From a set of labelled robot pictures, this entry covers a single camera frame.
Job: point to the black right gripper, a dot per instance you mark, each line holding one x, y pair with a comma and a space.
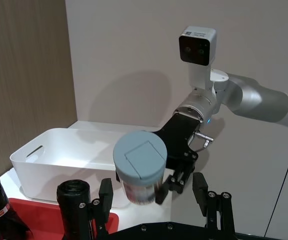
177, 140

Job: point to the jar with grey-blue lid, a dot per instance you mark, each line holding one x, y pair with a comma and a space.
140, 160

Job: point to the red plastic tray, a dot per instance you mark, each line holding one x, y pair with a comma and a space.
43, 220

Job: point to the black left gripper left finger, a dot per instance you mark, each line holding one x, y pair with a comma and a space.
105, 200

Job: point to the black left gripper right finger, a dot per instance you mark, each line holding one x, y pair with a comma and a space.
201, 192

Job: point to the white plastic storage bin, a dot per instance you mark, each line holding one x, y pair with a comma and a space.
66, 160

